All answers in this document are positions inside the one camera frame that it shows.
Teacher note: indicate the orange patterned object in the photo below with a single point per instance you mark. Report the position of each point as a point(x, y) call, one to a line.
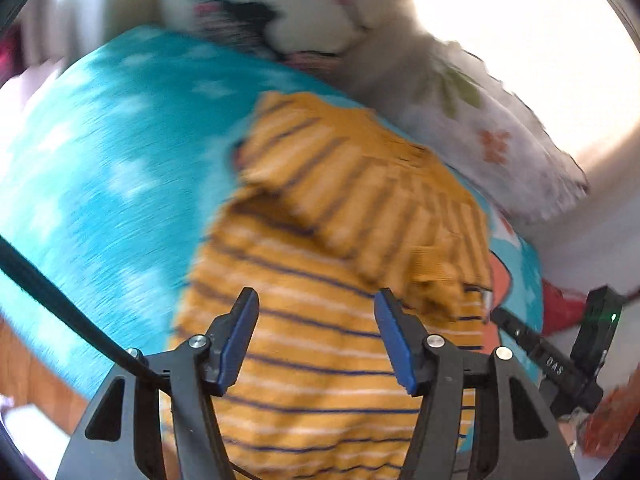
point(612, 420)

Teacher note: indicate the white floral leaf pillow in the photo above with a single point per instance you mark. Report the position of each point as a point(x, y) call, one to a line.
point(480, 130)

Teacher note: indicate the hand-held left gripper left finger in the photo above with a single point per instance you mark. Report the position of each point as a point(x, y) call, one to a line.
point(239, 347)

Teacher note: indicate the grey cushion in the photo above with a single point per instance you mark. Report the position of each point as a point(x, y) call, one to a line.
point(380, 75)

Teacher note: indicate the pale curtain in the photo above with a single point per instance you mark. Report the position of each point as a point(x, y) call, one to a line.
point(65, 20)

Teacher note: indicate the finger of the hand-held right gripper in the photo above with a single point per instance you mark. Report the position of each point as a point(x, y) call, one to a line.
point(530, 342)

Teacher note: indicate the teal star printed blanket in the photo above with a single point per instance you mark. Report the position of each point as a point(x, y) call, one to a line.
point(100, 160)

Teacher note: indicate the yellow striped small garment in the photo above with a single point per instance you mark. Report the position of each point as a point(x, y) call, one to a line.
point(325, 240)

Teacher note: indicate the red cloth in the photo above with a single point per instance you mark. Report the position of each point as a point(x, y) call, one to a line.
point(562, 305)

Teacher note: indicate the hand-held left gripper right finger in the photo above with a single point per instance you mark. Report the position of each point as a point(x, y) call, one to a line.
point(396, 342)

